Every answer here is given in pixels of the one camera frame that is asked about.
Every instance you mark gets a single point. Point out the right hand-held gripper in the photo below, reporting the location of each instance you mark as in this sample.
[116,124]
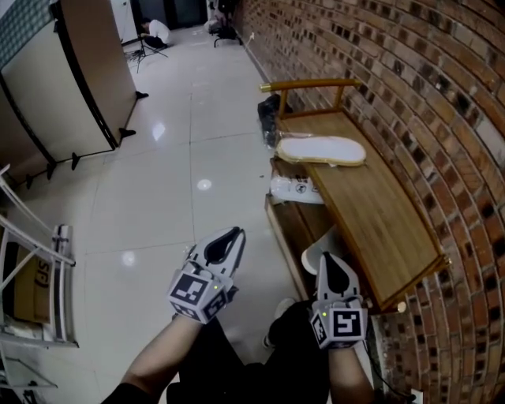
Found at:
[339,315]

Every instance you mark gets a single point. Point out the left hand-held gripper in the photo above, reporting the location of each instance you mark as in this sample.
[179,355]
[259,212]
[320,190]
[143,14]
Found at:
[205,272]

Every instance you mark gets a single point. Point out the white slipper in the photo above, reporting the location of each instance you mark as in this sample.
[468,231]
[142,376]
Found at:
[319,150]

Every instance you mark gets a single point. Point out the person's left forearm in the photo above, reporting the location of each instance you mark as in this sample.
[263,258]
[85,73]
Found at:
[165,355]

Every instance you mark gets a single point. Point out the person's right forearm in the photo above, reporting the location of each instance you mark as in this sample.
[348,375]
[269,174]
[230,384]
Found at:
[349,375]

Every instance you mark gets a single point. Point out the low wooden shelf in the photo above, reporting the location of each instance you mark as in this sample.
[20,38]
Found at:
[296,229]

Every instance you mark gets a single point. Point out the person's white shoe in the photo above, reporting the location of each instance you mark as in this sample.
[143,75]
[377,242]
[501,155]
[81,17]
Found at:
[278,319]

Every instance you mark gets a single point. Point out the white round object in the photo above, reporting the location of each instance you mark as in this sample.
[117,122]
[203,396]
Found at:
[317,252]

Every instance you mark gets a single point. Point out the white printed plastic bag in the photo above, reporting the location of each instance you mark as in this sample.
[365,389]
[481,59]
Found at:
[296,189]

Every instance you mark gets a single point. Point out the wooden bench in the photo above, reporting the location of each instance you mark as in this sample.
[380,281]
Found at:
[378,221]

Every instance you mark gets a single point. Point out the person's black trousers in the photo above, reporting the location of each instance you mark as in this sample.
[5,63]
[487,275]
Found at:
[252,371]

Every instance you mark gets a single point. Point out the black plastic bag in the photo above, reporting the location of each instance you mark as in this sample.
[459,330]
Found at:
[270,118]

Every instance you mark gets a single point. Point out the white metal rack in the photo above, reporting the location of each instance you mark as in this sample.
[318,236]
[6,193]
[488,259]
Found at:
[35,284]

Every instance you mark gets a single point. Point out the cardboard box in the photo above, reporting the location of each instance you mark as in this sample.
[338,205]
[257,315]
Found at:
[33,292]

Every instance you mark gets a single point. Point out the black tripod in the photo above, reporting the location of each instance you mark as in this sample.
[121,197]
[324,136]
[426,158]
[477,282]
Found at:
[144,49]

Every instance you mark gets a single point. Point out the black chair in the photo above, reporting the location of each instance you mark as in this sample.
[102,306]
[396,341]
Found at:
[225,27]

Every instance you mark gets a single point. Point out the beige partition panel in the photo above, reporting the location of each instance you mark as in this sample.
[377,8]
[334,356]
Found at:
[55,102]

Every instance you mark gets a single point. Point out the brown partition panel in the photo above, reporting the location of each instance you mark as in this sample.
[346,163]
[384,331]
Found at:
[16,138]
[98,55]

